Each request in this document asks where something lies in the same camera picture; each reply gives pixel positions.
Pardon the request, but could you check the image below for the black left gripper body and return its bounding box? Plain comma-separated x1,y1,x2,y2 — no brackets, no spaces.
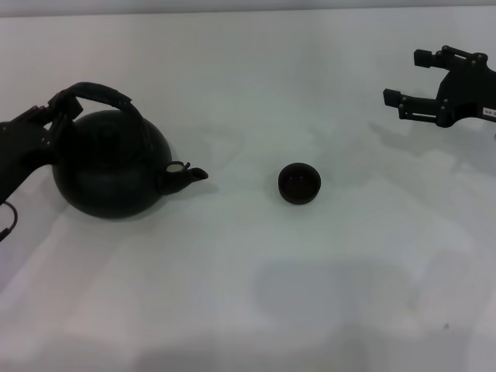
0,109,56,205

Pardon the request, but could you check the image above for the dark left gripper cable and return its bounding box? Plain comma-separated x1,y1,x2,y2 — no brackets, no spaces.
0,201,19,242

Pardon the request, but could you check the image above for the black round teapot with handle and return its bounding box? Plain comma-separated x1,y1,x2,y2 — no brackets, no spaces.
51,81,210,221

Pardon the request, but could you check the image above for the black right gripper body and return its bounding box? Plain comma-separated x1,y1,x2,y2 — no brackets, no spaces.
435,66,496,129

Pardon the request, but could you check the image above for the small dark teacup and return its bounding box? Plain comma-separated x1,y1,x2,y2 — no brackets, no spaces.
277,162,322,206

